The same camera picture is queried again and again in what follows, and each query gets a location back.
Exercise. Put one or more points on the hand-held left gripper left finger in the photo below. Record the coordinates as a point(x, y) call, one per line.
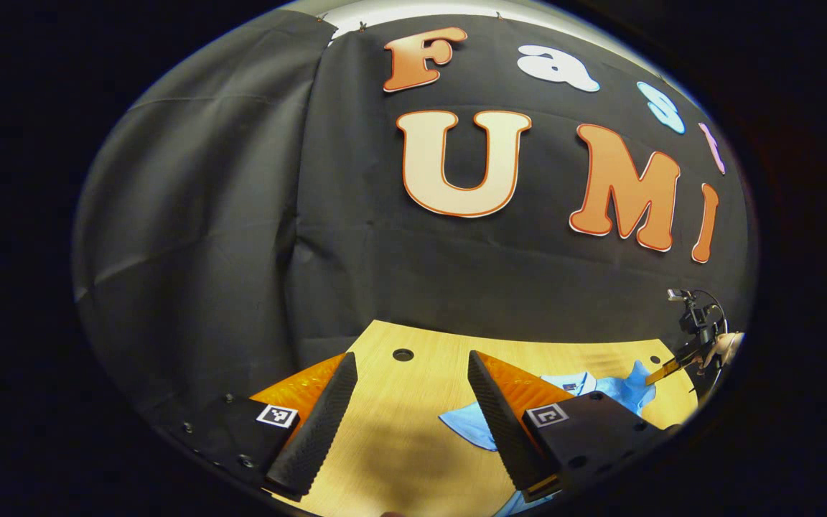
point(320, 424)

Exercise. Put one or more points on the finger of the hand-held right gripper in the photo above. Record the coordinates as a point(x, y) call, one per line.
point(665, 370)

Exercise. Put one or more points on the light blue T-shirt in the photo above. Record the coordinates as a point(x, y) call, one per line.
point(622, 391)

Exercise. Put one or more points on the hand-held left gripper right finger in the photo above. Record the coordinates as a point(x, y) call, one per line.
point(503, 431)

